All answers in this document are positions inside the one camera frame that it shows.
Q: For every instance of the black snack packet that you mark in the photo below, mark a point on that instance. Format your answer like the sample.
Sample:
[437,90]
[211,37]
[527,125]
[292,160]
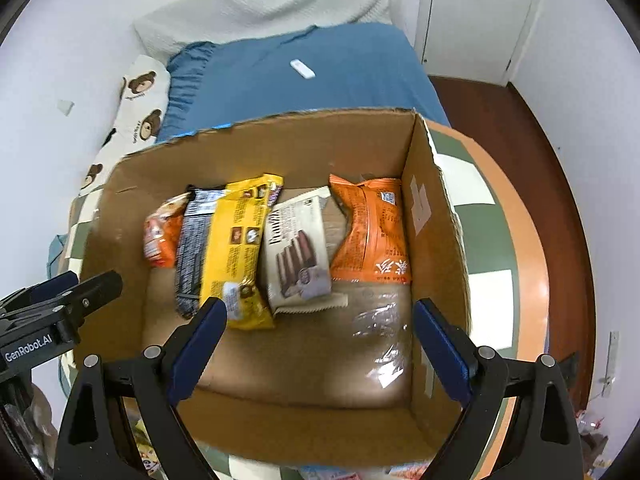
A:
[192,250]

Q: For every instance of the white wafer packet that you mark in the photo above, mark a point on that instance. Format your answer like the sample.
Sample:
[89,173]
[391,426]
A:
[295,240]

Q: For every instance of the white remote control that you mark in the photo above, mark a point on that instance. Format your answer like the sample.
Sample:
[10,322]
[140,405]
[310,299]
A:
[302,69]

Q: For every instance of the white quilted pillow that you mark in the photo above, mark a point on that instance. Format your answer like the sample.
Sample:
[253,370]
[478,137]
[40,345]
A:
[260,5]

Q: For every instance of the small orange snack packet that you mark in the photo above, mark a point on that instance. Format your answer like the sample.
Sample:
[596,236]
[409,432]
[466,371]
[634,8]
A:
[160,235]

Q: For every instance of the light blue cloth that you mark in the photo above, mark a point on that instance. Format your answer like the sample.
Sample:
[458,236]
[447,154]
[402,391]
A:
[56,255]

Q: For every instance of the blue bed sheet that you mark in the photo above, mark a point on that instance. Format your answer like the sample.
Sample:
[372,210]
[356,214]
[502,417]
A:
[325,85]

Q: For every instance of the cardboard box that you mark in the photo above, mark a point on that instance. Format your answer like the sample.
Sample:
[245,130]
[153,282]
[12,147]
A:
[300,145]

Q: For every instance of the bear print pillow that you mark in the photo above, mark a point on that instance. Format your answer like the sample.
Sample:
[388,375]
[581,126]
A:
[140,90]

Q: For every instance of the large orange snack packet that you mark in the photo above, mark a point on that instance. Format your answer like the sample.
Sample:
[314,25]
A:
[370,230]

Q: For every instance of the yellow snack packet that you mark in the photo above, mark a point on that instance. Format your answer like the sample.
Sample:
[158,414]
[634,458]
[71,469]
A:
[235,240]

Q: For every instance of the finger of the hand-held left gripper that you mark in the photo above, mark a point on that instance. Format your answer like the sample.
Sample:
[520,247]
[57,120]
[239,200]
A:
[52,285]
[97,287]

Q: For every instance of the clear plastic wrapper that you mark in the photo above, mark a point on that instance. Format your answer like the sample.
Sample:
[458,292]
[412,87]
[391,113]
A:
[380,325]

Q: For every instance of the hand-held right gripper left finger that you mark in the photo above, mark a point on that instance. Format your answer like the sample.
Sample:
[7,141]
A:
[200,345]

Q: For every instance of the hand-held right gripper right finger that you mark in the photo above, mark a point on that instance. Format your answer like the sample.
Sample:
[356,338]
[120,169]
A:
[442,350]

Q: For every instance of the white wall socket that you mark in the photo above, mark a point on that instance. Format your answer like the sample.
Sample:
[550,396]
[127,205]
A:
[65,106]
[611,360]

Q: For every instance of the cartoon print snack packet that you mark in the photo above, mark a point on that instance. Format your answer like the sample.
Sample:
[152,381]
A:
[145,452]

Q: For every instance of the green checkered table cover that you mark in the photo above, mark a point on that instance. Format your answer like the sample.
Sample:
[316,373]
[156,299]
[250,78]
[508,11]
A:
[480,190]

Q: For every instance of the white door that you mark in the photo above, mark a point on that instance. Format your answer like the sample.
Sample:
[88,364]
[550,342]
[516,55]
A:
[475,20]

